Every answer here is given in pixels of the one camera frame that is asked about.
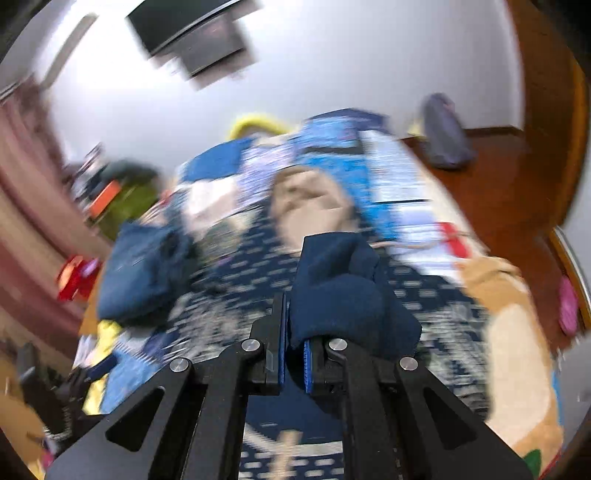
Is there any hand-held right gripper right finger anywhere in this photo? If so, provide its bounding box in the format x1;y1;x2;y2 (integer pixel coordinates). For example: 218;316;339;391
302;338;533;480

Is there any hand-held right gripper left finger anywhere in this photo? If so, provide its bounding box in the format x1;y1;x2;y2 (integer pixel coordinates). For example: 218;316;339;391
46;291;287;480

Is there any navy patterned sweater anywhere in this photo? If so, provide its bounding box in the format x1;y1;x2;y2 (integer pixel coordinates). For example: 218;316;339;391
168;217;492;480

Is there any red plastic object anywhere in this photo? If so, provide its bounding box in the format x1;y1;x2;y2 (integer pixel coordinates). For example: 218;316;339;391
56;255;101;302

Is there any beige cloth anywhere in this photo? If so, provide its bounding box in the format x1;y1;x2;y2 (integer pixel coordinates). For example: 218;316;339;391
270;165;358;252

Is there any blue denim garment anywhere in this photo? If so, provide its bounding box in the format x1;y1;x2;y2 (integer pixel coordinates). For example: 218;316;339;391
96;220;200;325

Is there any brown striped curtain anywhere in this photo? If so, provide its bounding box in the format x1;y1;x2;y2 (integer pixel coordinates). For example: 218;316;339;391
0;76;100;365

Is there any blue patchwork bedsheet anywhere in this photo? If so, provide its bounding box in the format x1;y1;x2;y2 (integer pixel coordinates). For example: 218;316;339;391
74;108;490;416

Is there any orange box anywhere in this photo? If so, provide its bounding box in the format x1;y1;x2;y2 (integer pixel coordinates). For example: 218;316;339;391
89;180;122;219

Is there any tan fleece blanket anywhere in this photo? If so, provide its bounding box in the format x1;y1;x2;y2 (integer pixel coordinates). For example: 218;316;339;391
456;255;565;477

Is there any green bag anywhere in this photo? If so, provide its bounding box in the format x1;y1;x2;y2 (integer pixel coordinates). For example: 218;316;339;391
96;159;163;241

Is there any yellow pillow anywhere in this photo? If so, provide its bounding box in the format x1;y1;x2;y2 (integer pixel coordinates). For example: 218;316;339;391
229;113;291;140

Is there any clutter of small household things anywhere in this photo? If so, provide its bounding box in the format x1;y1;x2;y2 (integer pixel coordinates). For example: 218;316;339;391
64;147;108;200

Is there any pink clog shoe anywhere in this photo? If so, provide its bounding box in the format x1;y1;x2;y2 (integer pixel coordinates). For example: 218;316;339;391
558;276;580;337

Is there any purple grey bag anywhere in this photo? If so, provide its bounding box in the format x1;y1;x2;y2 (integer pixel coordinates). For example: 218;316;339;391
422;93;476;169

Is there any wooden door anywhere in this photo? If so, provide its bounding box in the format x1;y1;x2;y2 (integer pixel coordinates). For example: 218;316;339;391
507;0;591;224

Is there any black wall television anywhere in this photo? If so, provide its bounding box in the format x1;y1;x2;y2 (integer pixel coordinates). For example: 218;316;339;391
124;0;260;89

